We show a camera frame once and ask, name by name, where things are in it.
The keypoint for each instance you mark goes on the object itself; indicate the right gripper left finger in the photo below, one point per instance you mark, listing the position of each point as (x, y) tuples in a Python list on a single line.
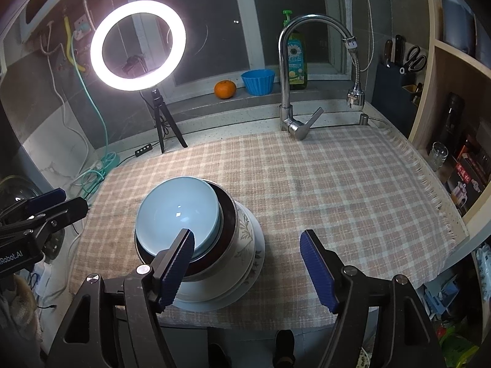
[(113, 322)]

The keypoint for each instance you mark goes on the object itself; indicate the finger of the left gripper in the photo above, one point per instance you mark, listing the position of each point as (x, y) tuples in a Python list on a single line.
[(32, 206), (55, 218)]

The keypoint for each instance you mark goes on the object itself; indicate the white plate olive pattern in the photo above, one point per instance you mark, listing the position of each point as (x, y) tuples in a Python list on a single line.
[(231, 273)]

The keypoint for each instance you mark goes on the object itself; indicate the large stainless steel bowl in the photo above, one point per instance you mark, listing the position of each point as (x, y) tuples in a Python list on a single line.
[(220, 250)]

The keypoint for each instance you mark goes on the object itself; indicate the light blue ceramic bowl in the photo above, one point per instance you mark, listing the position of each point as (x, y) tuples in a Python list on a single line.
[(178, 203)]

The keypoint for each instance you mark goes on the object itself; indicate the pink floral white plate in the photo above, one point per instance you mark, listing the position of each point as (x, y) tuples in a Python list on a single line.
[(238, 292)]

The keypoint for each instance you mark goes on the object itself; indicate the steel pot lid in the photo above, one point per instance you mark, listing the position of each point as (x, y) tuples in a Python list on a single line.
[(15, 188)]

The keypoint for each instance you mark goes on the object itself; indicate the plaid tablecloth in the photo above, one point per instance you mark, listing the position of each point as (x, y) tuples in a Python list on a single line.
[(366, 193)]

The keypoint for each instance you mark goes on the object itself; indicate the black tripod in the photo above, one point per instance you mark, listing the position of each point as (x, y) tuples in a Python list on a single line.
[(164, 119)]

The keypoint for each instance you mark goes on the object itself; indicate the orange tangerine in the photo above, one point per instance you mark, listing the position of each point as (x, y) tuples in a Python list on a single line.
[(224, 89)]

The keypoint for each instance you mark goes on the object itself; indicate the wooden shelf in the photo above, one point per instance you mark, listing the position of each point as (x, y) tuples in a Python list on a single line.
[(454, 108)]

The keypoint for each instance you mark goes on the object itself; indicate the small chrome sink cap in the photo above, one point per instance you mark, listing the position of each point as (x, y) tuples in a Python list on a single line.
[(364, 119)]

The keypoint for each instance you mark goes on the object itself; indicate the blue fluted cup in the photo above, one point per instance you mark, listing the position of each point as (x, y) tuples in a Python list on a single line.
[(258, 82)]

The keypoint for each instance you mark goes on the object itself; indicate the chrome faucet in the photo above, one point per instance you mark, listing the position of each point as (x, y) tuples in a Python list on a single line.
[(355, 96)]

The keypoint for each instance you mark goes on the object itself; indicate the green dish soap bottle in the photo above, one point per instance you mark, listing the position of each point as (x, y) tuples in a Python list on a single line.
[(297, 65)]

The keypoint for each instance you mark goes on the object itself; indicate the black scissors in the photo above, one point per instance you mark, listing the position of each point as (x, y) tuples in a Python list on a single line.
[(415, 61)]

